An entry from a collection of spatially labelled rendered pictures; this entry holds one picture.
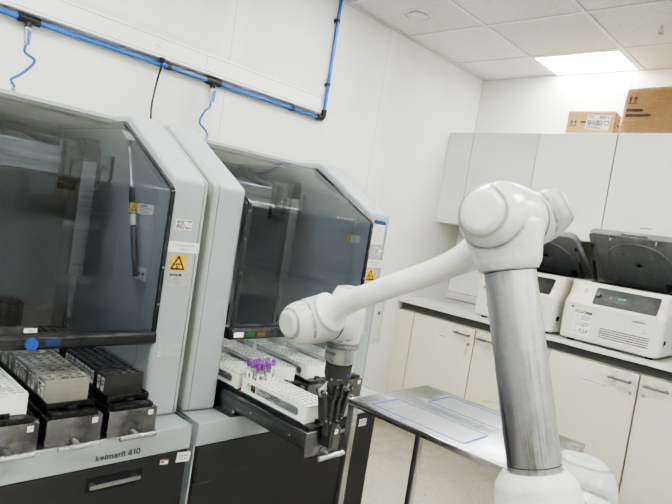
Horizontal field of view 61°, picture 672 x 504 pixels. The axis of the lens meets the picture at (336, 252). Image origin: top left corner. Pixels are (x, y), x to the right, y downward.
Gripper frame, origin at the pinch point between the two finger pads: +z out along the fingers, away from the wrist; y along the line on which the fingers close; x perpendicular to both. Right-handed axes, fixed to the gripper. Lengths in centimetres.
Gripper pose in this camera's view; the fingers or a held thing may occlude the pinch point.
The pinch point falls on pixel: (328, 434)
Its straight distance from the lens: 166.1
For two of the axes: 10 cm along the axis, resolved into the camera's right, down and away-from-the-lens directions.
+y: -6.9, -0.7, -7.2
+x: 7.1, 1.4, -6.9
